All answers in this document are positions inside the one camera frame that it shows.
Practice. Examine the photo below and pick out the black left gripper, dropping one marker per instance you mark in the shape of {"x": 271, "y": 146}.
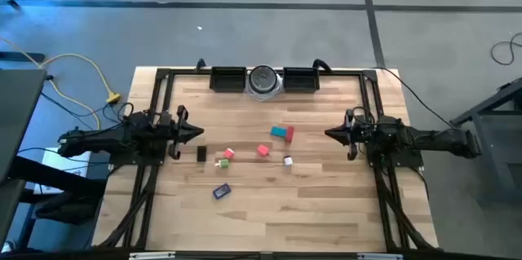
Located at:
{"x": 178, "y": 133}

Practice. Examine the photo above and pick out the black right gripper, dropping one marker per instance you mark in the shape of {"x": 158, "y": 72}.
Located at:
{"x": 353, "y": 133}

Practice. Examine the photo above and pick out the black rectangular box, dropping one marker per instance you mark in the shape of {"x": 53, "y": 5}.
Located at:
{"x": 201, "y": 153}

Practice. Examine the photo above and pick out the pink and white charger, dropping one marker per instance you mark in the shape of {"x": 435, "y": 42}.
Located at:
{"x": 228, "y": 153}

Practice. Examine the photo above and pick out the green and white charger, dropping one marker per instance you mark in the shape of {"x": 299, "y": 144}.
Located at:
{"x": 223, "y": 164}

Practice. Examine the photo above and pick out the red block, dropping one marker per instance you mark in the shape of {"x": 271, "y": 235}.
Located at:
{"x": 289, "y": 134}

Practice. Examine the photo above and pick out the small white charger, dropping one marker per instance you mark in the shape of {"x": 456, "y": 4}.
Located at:
{"x": 288, "y": 161}

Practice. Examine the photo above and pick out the teal block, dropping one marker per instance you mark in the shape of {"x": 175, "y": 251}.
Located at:
{"x": 278, "y": 131}

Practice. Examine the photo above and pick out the pink wall charger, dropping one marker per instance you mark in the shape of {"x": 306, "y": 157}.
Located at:
{"x": 263, "y": 150}

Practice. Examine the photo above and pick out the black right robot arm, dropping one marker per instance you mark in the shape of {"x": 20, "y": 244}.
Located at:
{"x": 432, "y": 139}

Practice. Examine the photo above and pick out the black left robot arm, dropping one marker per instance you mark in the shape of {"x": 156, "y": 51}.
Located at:
{"x": 102, "y": 139}

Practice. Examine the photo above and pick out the black plastic basket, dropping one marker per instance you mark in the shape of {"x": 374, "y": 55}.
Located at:
{"x": 228, "y": 85}
{"x": 301, "y": 85}

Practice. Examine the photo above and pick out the blue digital timer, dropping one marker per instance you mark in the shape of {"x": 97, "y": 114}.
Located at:
{"x": 221, "y": 191}

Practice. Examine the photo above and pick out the white cylindrical air purifier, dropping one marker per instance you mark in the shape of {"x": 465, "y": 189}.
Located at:
{"x": 263, "y": 78}

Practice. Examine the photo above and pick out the white paper box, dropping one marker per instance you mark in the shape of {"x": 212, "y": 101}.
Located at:
{"x": 61, "y": 162}

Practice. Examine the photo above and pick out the dark metal table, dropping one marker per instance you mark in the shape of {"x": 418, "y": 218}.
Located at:
{"x": 481, "y": 150}

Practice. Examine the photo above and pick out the black bag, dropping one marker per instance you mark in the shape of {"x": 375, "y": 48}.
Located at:
{"x": 69, "y": 209}

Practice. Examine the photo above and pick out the dark grey desk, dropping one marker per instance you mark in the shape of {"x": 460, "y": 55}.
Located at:
{"x": 16, "y": 109}

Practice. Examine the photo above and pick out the black metal rig frame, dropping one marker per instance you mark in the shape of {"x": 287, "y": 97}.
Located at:
{"x": 342, "y": 72}

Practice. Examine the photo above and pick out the silver bracket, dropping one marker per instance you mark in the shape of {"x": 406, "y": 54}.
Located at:
{"x": 151, "y": 256}
{"x": 379, "y": 256}

